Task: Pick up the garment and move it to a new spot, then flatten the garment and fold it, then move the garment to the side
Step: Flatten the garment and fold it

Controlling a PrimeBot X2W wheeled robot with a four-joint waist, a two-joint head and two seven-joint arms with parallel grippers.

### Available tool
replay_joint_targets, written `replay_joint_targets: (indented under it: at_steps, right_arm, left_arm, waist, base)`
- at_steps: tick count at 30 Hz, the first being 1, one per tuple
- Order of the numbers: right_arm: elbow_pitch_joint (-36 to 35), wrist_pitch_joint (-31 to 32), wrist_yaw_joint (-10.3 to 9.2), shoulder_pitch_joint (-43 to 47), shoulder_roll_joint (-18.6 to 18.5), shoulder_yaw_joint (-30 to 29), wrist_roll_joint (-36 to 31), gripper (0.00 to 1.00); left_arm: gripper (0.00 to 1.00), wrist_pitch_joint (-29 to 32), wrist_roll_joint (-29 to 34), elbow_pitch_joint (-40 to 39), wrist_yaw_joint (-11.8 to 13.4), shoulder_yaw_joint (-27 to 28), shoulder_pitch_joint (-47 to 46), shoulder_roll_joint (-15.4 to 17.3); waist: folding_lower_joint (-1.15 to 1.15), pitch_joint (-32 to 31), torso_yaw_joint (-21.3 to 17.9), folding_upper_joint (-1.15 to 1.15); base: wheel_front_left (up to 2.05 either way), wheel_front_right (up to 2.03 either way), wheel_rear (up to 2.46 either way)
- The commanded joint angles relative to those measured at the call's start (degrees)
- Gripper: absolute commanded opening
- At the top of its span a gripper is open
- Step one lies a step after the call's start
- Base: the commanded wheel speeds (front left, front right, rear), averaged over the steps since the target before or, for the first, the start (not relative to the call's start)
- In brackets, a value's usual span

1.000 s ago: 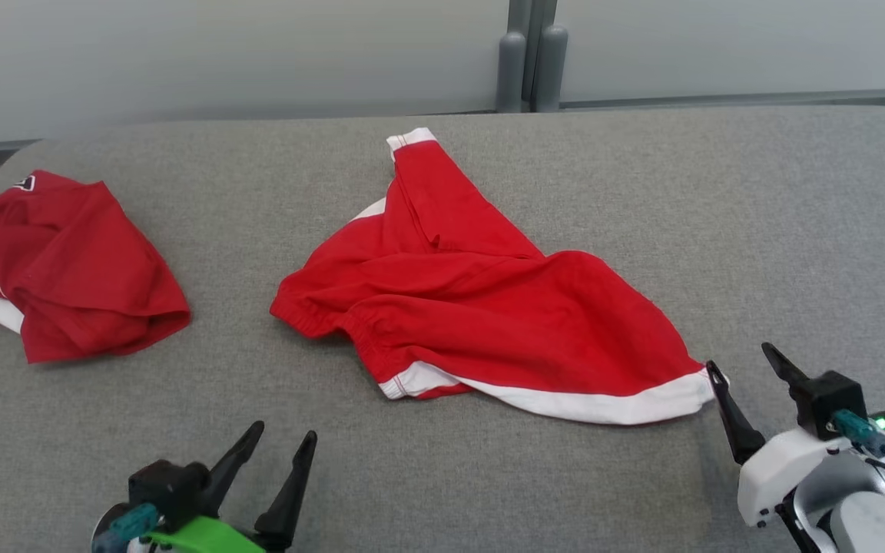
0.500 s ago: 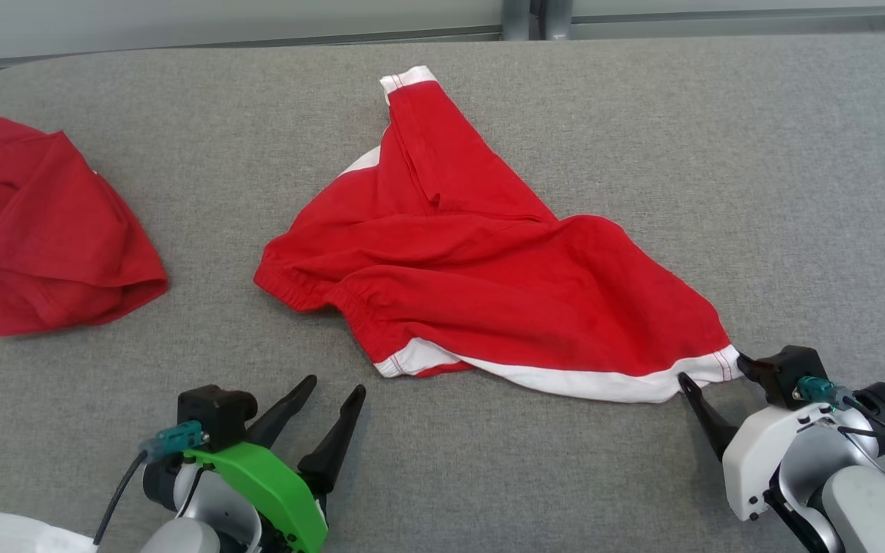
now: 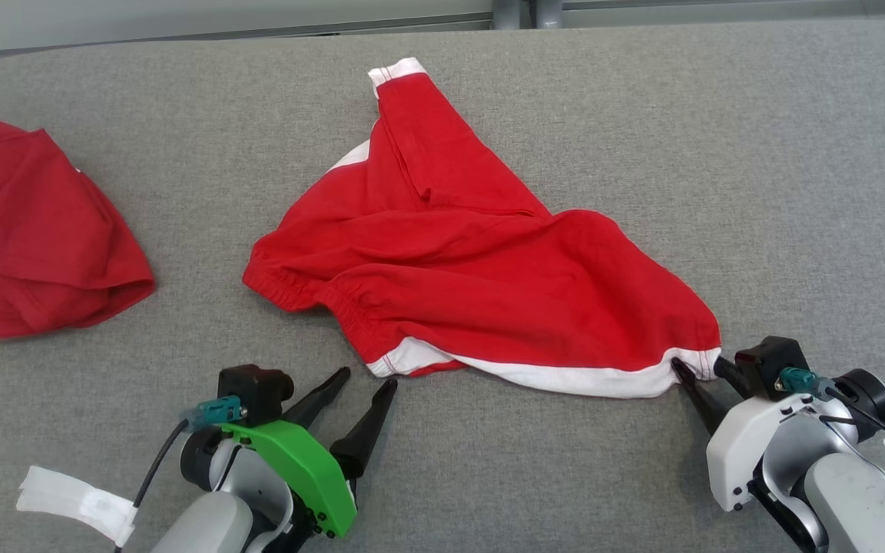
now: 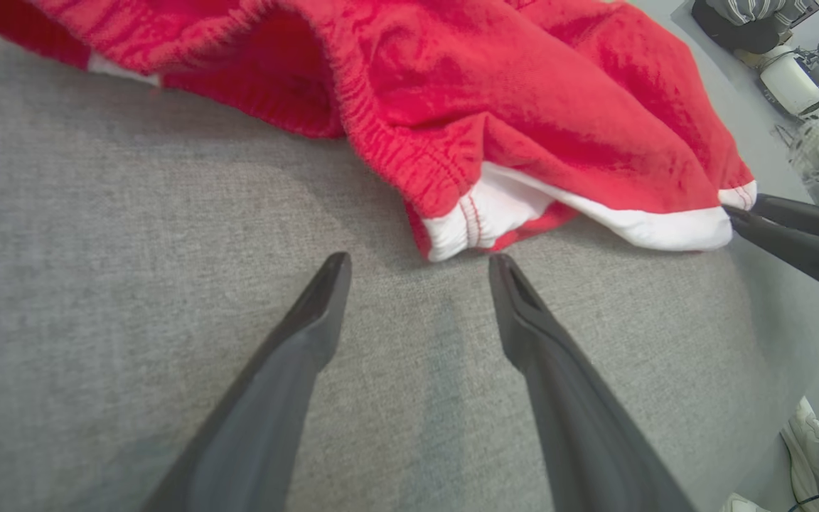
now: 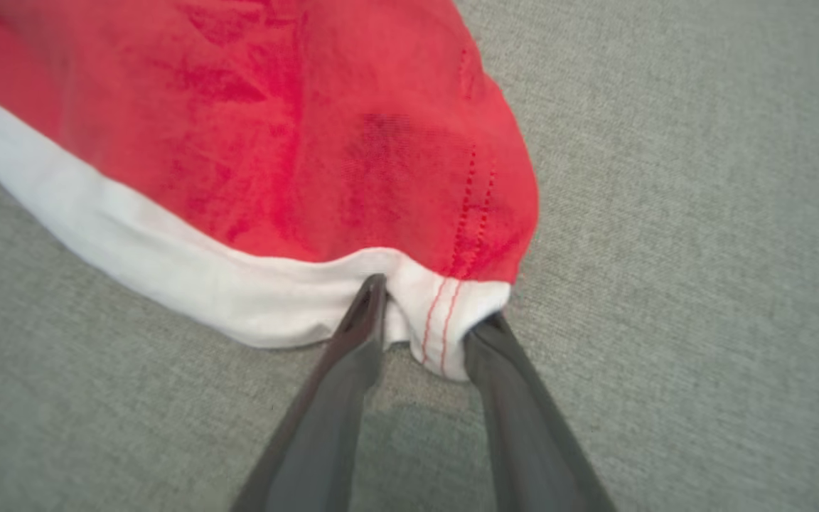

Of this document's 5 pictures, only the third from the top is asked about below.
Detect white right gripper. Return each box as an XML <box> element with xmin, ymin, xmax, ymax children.
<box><xmin>671</xmin><ymin>355</ymin><xmax>835</xmax><ymax>513</ymax></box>

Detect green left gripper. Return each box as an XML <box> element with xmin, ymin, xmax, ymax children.
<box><xmin>221</xmin><ymin>367</ymin><xmax>399</xmax><ymax>538</ymax></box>

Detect red shorts white trim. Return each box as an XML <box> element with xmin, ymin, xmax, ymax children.
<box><xmin>243</xmin><ymin>58</ymin><xmax>722</xmax><ymax>399</ymax></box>

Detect red shirt white sleeves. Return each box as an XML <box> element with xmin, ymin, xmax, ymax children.
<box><xmin>0</xmin><ymin>113</ymin><xmax>156</xmax><ymax>341</ymax></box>

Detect white tape wrap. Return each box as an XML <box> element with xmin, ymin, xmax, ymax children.
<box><xmin>16</xmin><ymin>466</ymin><xmax>138</xmax><ymax>548</ymax></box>

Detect black right cable teal plug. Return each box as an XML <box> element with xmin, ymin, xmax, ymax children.
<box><xmin>777</xmin><ymin>367</ymin><xmax>885</xmax><ymax>454</ymax></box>

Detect black cable teal plug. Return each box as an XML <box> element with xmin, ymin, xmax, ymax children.
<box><xmin>777</xmin><ymin>367</ymin><xmax>885</xmax><ymax>454</ymax></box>
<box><xmin>114</xmin><ymin>396</ymin><xmax>247</xmax><ymax>553</ymax></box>

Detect black left cable teal plug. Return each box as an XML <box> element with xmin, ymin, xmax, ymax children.
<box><xmin>114</xmin><ymin>396</ymin><xmax>247</xmax><ymax>553</ymax></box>

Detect grey partition post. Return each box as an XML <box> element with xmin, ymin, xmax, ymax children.
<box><xmin>492</xmin><ymin>0</ymin><xmax>562</xmax><ymax>30</ymax></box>

